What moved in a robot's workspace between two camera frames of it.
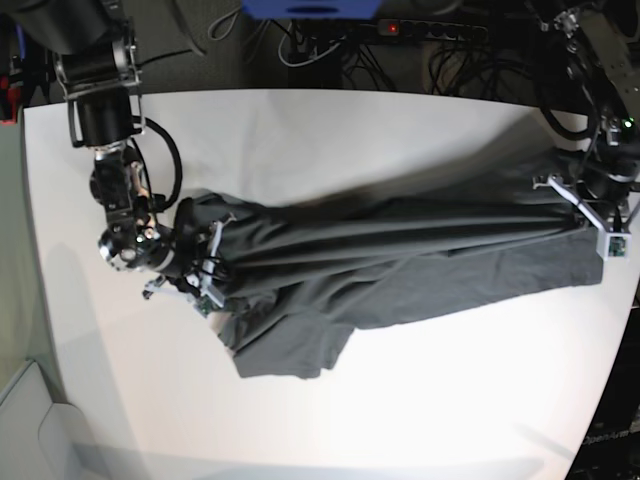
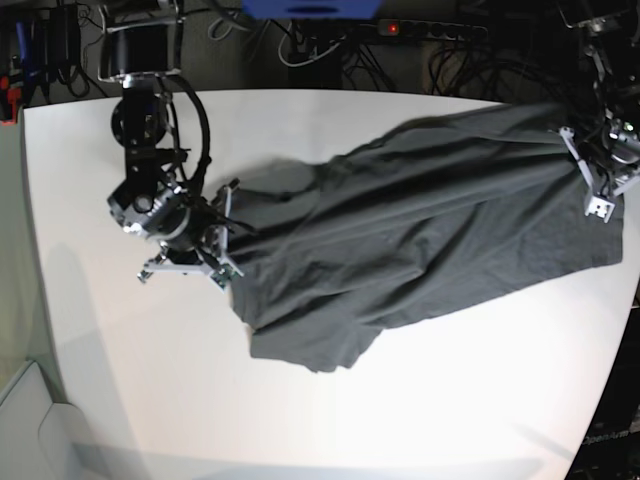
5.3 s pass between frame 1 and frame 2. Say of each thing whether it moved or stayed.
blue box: stayed
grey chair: stayed
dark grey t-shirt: moved
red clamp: stayed
